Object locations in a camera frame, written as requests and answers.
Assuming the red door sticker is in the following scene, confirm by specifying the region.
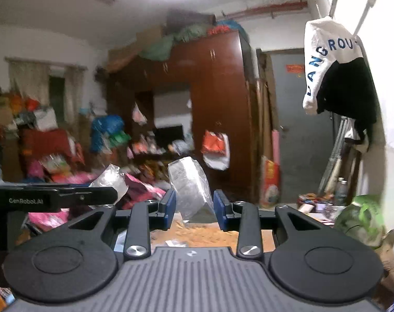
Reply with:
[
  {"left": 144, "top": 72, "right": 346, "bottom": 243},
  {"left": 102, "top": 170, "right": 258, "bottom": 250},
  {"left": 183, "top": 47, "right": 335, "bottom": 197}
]
[{"left": 286, "top": 64, "right": 305, "bottom": 77}]

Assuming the white black hanging jacket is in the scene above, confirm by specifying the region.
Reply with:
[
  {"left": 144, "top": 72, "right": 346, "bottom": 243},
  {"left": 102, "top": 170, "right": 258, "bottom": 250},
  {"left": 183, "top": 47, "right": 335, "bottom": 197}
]
[{"left": 303, "top": 16, "right": 364, "bottom": 115}]

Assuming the tall red bag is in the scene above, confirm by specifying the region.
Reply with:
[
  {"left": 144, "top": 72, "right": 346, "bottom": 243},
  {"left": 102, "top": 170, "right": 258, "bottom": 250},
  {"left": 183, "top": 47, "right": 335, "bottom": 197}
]
[{"left": 260, "top": 156, "right": 281, "bottom": 209}]

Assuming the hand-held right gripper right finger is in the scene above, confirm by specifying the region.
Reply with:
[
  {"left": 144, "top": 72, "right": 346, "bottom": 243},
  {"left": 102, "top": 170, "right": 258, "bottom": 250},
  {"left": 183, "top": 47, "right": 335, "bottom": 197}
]
[{"left": 213, "top": 188, "right": 324, "bottom": 261}]

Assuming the clear plastic packet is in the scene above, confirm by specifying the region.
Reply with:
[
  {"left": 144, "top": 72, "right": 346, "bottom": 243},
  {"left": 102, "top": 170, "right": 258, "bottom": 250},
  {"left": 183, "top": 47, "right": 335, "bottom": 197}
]
[{"left": 168, "top": 157, "right": 216, "bottom": 220}]

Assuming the silver plastic packet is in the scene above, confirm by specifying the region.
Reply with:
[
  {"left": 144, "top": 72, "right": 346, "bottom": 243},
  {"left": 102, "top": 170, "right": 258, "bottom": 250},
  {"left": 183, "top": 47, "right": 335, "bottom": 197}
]
[{"left": 89, "top": 164, "right": 129, "bottom": 204}]

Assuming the green plastic bag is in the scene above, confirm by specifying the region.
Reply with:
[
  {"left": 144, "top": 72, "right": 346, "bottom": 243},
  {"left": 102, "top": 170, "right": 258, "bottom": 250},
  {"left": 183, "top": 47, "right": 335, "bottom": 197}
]
[{"left": 334, "top": 195, "right": 391, "bottom": 251}]

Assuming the plastic bottle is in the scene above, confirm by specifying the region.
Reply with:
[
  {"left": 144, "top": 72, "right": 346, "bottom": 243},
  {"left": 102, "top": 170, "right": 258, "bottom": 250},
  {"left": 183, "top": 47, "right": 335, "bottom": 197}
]
[{"left": 334, "top": 177, "right": 349, "bottom": 206}]

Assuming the orange white hanging bag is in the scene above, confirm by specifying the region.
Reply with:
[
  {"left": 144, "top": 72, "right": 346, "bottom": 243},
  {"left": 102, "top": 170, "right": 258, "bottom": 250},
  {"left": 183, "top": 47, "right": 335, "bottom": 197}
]
[{"left": 202, "top": 130, "right": 231, "bottom": 171}]

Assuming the red cloth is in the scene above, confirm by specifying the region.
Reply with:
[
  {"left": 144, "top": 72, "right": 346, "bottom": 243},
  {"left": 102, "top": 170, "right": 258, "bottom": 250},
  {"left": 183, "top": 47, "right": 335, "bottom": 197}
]
[{"left": 20, "top": 129, "right": 76, "bottom": 166}]

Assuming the grey door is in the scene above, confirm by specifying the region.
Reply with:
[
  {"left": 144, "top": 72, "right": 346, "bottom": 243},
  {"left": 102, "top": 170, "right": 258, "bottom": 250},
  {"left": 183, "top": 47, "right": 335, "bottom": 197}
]
[{"left": 270, "top": 50, "right": 336, "bottom": 203}]

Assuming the pile of colourful packets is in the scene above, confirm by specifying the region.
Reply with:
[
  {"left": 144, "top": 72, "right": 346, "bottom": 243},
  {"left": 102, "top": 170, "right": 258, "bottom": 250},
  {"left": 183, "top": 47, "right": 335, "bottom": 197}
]
[{"left": 298, "top": 193, "right": 338, "bottom": 225}]

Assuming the blue plastic bag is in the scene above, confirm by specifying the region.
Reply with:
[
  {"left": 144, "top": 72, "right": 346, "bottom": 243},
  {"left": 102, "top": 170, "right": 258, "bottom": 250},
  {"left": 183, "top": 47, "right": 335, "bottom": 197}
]
[{"left": 90, "top": 115, "right": 125, "bottom": 153}]

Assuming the red ceiling pipe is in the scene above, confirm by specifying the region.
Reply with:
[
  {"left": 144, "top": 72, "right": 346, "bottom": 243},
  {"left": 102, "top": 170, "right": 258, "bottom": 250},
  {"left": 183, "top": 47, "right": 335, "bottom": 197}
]
[{"left": 216, "top": 2, "right": 310, "bottom": 19}]

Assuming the orange cloth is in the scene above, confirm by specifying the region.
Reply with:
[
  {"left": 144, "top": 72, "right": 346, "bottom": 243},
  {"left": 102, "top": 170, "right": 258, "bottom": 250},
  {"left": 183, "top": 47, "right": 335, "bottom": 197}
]
[{"left": 151, "top": 219, "right": 275, "bottom": 248}]

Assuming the green bundle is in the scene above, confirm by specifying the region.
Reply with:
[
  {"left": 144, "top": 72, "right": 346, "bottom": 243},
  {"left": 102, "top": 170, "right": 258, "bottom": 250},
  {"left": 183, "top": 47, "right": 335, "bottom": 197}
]
[{"left": 140, "top": 23, "right": 211, "bottom": 61}]

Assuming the cardboard box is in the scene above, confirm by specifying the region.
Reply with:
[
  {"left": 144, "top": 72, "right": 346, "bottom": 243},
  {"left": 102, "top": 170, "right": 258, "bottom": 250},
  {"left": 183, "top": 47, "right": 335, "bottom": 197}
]
[{"left": 374, "top": 229, "right": 394, "bottom": 300}]

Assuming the brown wooden wardrobe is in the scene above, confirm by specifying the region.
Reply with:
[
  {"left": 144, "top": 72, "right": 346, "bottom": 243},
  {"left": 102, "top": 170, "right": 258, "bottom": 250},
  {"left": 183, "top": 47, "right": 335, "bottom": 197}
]
[{"left": 106, "top": 31, "right": 260, "bottom": 203}]

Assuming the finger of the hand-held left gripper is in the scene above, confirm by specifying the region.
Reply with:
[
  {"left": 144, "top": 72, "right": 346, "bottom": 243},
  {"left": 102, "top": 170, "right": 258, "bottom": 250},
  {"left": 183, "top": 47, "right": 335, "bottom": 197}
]
[{"left": 56, "top": 185, "right": 119, "bottom": 210}]

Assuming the pink white hanging bag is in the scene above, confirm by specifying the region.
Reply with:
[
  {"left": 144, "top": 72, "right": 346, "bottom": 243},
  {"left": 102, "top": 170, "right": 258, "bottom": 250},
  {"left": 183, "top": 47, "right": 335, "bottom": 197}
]
[{"left": 132, "top": 102, "right": 148, "bottom": 126}]

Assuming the white shopping bag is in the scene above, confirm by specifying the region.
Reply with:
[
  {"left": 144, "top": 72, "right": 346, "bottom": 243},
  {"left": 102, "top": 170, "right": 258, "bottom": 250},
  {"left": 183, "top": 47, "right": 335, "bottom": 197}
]
[{"left": 35, "top": 108, "right": 58, "bottom": 131}]

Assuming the bundle of metal poles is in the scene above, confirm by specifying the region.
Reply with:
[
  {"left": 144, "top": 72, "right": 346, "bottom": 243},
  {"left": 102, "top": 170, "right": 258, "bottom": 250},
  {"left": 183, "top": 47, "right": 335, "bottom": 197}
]
[{"left": 319, "top": 117, "right": 347, "bottom": 196}]

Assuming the beige curtain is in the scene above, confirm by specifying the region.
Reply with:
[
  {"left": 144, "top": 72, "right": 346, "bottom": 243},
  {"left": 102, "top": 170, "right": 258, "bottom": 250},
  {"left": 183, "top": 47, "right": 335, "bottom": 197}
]
[
  {"left": 65, "top": 68, "right": 86, "bottom": 114},
  {"left": 9, "top": 60, "right": 50, "bottom": 105}
]

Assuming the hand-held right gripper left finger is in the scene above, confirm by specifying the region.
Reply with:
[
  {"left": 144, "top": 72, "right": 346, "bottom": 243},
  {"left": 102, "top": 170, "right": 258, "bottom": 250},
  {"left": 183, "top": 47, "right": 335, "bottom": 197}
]
[{"left": 67, "top": 188, "right": 177, "bottom": 261}]

